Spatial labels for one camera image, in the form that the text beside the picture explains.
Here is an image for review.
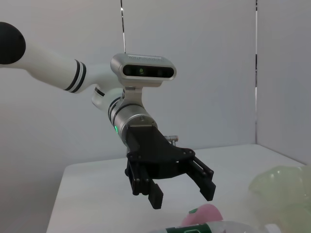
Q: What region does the left gripper cable with connector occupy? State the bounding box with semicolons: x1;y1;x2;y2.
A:
164;135;179;146

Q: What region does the clear green-label water bottle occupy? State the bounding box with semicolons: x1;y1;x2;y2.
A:
145;219;282;233

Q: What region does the green glass fruit plate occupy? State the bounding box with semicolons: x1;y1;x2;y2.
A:
247;164;311;233

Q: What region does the pink toy peach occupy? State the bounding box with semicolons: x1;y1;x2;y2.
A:
182;203;223;228

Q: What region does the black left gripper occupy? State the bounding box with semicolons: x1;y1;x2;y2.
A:
121;124;217;210

